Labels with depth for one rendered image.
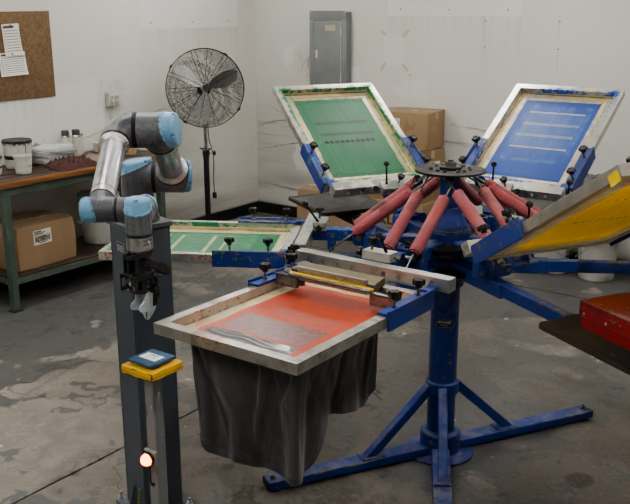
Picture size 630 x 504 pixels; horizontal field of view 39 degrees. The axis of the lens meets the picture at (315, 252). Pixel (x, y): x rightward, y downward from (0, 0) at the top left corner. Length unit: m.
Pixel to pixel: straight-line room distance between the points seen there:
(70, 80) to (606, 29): 3.98
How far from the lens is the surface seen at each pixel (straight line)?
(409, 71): 7.67
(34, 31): 6.90
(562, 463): 4.24
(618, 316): 2.73
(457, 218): 3.80
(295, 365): 2.57
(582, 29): 7.03
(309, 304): 3.16
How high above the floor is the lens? 1.98
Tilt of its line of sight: 16 degrees down
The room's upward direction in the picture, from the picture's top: straight up
